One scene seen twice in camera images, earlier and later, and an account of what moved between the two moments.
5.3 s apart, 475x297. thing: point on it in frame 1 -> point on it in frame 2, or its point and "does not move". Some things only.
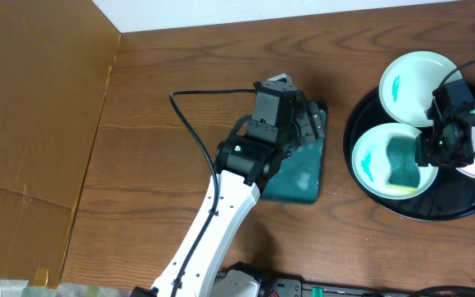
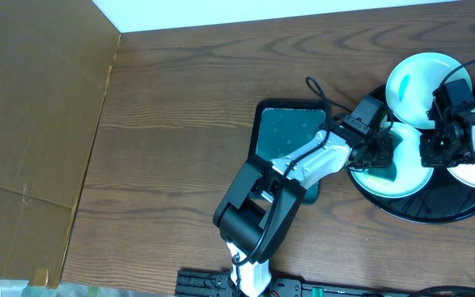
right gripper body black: [423, 153] does not move
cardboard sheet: [41, 70] does not move
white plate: [407, 83] does not move
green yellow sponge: [404, 170] -> [387, 172]
